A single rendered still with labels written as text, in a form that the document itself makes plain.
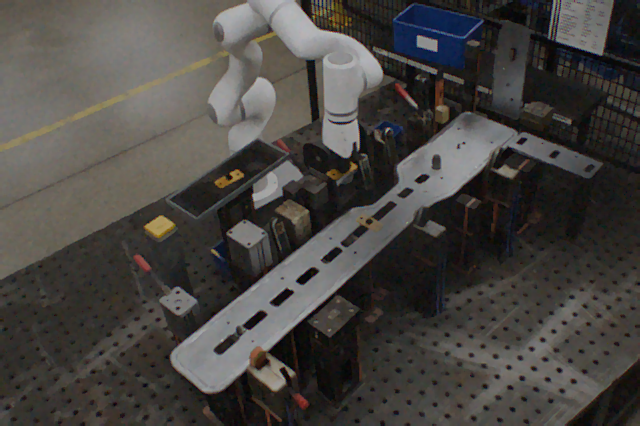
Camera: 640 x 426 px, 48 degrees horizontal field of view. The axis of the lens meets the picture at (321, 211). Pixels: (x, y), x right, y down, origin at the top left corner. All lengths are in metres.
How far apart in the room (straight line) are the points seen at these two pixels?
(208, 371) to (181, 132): 2.74
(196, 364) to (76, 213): 2.28
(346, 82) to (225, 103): 0.68
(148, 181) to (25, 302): 1.64
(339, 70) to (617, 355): 1.18
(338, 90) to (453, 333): 0.89
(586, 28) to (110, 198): 2.57
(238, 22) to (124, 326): 1.04
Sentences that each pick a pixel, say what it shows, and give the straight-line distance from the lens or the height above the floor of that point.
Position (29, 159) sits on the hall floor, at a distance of 4.58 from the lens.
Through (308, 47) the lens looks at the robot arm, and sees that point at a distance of 1.85.
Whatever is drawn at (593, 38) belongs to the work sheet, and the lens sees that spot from 2.70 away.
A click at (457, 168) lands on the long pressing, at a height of 1.00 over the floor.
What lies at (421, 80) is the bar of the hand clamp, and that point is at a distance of 2.41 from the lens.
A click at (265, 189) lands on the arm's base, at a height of 0.80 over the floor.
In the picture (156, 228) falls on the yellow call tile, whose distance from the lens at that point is 2.02.
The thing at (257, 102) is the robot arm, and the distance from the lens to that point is 2.41.
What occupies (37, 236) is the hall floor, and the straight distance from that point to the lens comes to 4.01.
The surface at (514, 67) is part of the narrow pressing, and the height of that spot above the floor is 1.18.
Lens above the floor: 2.48
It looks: 42 degrees down
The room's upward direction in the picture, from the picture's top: 5 degrees counter-clockwise
